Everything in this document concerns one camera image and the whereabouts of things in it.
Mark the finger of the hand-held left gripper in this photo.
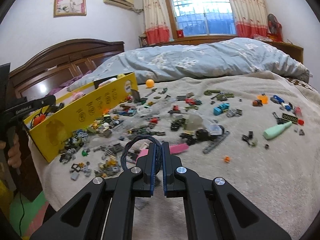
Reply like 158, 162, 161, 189
29, 94, 57, 112

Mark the framed wedding photo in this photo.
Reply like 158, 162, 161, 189
54, 0, 87, 17

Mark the purple pillow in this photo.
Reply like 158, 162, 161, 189
51, 70, 93, 95

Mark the beige fleece blanket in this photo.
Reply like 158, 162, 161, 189
27, 70, 320, 240

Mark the brown polka-dot bed sheet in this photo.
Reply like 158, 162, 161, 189
285, 76, 319, 93

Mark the pink flat toy piece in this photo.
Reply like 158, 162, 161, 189
139, 144, 189, 160

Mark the blue floral duvet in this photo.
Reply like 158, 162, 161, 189
69, 37, 310, 92

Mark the dark blue braided cord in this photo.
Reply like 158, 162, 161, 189
119, 135, 163, 188

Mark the clear plastic wrapper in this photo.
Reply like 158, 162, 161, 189
186, 112, 227, 137

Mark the red electric fan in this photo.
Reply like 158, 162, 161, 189
267, 14, 283, 42

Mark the wooden window-side cabinet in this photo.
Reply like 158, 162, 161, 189
139, 34, 304, 64

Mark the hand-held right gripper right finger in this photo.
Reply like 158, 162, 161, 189
161, 141, 293, 240

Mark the foam floor mat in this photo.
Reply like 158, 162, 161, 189
9, 190, 59, 240

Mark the person's left hand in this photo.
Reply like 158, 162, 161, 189
7, 134, 22, 168

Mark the orange round toy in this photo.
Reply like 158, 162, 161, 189
32, 114, 47, 127

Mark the mint green toy bottle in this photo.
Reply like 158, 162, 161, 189
263, 121, 292, 140

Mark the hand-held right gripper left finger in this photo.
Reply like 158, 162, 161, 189
29, 142, 163, 240

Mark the floral curtain with red hem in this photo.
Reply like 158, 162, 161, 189
221, 0, 269, 39
142, 0, 172, 46

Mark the black cable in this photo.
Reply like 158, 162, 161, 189
17, 174, 27, 220

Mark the dark wooden headboard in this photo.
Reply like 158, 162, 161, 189
9, 39, 125, 202

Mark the barred window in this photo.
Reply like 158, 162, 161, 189
162, 0, 238, 40

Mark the white plastic bag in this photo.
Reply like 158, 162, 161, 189
252, 34, 273, 42

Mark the yellow cardboard box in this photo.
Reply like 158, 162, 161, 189
24, 72, 138, 163

